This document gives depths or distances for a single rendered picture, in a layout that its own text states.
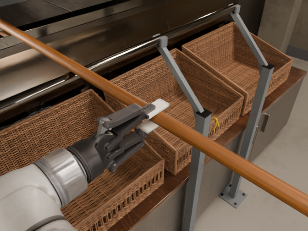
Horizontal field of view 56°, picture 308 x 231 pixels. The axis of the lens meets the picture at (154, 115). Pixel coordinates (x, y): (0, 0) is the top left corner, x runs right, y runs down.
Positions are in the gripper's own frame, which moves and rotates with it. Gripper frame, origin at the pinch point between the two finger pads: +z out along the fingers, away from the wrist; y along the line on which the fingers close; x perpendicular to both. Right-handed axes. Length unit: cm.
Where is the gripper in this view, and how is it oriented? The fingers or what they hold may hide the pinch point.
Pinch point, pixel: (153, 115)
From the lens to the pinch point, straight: 62.8
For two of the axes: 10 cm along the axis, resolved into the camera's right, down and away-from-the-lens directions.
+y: 0.0, 7.8, 6.2
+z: 6.9, -4.5, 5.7
